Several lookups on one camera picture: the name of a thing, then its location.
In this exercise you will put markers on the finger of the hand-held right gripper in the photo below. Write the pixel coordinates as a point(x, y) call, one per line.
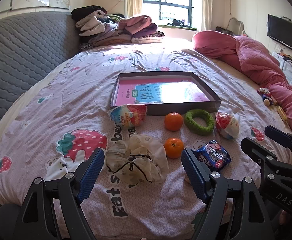
point(278, 135)
point(254, 148)

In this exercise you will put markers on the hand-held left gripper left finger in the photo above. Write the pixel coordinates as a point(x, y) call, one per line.
point(93, 175)

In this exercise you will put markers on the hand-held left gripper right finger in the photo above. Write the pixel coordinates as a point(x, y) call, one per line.
point(193, 172)

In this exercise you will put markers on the blue cookie snack packet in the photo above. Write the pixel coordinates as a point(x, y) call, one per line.
point(213, 155)

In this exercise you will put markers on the orange with green stem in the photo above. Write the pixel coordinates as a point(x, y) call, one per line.
point(173, 148)

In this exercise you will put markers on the egg toy with white wrapper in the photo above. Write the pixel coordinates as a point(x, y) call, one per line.
point(227, 126)

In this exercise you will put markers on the orange without stem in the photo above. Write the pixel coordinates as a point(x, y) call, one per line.
point(173, 121)

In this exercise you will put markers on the grey cardboard box tray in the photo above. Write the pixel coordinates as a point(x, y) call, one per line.
point(185, 107)

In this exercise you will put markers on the egg toy with blue wrapper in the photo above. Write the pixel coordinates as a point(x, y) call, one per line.
point(128, 116)

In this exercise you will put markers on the small doll toy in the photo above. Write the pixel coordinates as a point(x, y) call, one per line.
point(267, 96)

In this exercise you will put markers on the white drawer cabinet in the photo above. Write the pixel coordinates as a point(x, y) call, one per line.
point(289, 70)

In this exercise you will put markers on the pink quilt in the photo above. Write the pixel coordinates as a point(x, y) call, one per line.
point(255, 57)

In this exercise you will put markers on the strawberry printed bedsheet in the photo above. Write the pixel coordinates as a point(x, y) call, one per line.
point(73, 85)

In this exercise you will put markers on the black flat television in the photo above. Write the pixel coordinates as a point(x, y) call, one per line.
point(283, 32)

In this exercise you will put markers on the pink pillow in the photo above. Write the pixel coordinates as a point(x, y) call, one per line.
point(210, 42)

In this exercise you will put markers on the heart-shaped metal chair back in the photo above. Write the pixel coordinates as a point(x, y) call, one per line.
point(241, 26)

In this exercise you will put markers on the lilac folded clothes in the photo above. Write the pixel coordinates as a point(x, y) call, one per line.
point(111, 38)

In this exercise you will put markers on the grey quilted headboard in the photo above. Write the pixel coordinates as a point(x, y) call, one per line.
point(23, 55)

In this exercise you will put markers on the leopard print cloth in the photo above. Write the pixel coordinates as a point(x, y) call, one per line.
point(158, 35)

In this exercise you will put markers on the dark cloth on windowsill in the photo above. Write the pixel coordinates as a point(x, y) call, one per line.
point(178, 23)

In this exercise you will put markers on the dark purple folded garment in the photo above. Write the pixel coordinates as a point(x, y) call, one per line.
point(148, 31)

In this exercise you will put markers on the plain cream curtain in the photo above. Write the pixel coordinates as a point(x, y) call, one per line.
point(207, 5)

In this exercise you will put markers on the pile of folded clothes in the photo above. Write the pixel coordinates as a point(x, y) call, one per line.
point(91, 25)

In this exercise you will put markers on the pink folded garment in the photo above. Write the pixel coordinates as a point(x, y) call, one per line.
point(136, 22)

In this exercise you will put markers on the black garment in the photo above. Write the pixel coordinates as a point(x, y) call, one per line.
point(86, 11)

